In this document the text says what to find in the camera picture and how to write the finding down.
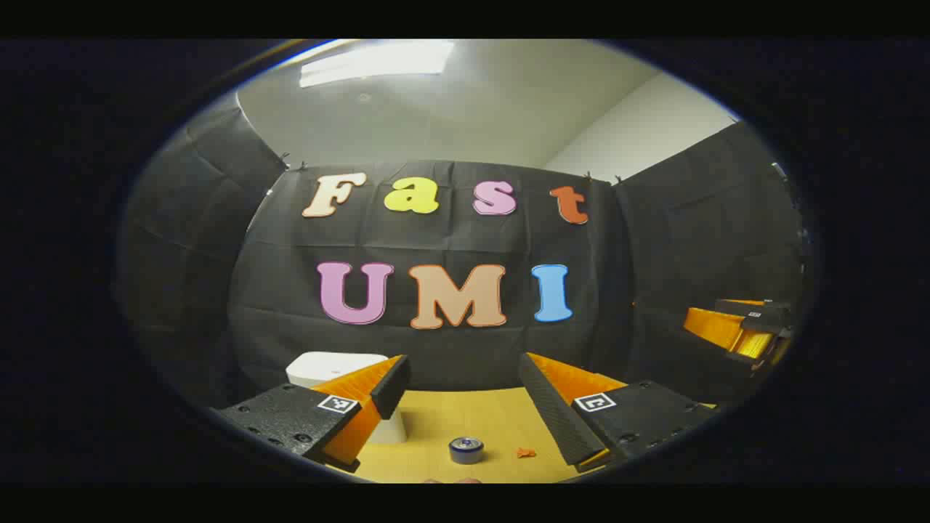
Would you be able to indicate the blue pop can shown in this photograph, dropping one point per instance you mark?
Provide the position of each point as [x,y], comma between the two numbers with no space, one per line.
[466,450]

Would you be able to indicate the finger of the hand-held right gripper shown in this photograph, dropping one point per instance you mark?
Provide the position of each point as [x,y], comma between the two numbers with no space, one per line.
[755,309]
[755,345]

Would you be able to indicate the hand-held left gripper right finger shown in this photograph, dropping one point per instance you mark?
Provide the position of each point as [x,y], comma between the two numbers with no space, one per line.
[552,418]

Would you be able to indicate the ceiling light panel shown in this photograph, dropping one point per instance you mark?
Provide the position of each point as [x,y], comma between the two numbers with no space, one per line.
[378,62]

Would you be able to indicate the black backdrop cloth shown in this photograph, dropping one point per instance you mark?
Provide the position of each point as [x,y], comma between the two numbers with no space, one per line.
[450,349]

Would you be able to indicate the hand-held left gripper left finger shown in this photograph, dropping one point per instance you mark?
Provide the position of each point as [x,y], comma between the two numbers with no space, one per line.
[391,385]

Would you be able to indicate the wooden desktop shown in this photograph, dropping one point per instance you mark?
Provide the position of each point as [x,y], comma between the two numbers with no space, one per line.
[472,414]

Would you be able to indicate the white desktop garbage bin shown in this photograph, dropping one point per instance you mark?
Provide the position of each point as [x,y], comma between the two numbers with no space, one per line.
[320,369]

